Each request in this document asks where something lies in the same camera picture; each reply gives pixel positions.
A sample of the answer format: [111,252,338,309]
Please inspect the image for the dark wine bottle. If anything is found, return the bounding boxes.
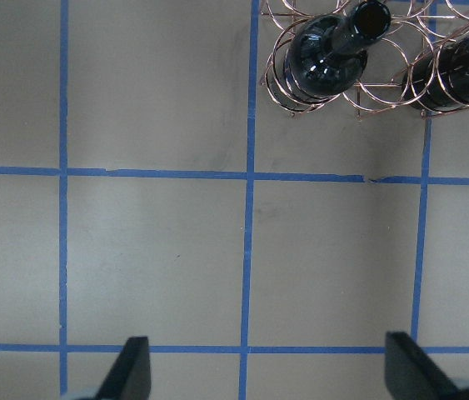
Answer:
[402,34,469,112]
[283,1,391,98]

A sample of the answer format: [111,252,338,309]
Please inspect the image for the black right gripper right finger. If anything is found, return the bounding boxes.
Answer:
[385,332,459,400]

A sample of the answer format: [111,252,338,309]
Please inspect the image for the copper wire bottle basket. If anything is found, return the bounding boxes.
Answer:
[259,1,469,119]

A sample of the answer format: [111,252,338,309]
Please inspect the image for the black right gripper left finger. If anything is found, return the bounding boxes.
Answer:
[94,337,151,400]

